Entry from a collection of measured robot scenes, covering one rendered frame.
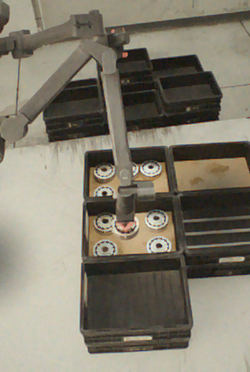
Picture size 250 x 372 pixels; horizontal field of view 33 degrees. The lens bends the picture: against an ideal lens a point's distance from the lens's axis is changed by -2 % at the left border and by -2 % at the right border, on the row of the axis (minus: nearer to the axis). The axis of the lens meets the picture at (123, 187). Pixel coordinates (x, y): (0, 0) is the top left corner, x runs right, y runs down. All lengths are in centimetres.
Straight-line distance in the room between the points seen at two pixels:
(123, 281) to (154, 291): 13
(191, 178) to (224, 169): 17
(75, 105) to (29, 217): 114
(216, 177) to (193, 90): 119
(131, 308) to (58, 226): 61
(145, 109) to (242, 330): 183
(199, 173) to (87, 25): 89
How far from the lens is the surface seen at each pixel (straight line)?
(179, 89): 312
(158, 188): 199
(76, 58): 141
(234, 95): 392
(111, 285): 172
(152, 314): 166
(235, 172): 209
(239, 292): 188
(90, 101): 304
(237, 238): 186
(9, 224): 214
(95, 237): 184
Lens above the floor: 235
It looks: 50 degrees down
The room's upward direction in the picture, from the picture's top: 5 degrees counter-clockwise
